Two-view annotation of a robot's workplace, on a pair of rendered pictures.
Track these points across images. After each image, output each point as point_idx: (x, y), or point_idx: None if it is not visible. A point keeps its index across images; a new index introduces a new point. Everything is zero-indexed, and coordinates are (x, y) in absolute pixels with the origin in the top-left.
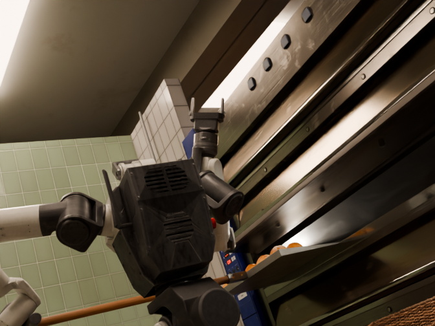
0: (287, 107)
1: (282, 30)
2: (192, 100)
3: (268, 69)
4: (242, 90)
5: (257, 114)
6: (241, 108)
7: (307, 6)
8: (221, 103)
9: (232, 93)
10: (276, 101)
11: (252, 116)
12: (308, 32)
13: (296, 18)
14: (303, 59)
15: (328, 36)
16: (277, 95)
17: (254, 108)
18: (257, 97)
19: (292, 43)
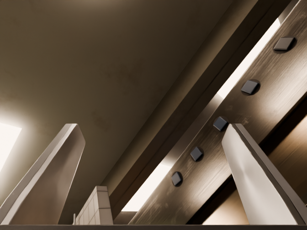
0: (242, 205)
1: (213, 114)
2: (62, 133)
3: (198, 159)
4: (165, 187)
5: (189, 217)
6: (165, 210)
7: (246, 80)
8: (254, 149)
9: (153, 192)
10: (214, 199)
11: (181, 220)
12: (258, 102)
13: (233, 96)
14: (261, 134)
15: (306, 92)
16: (218, 189)
17: (183, 208)
18: (186, 194)
19: (232, 122)
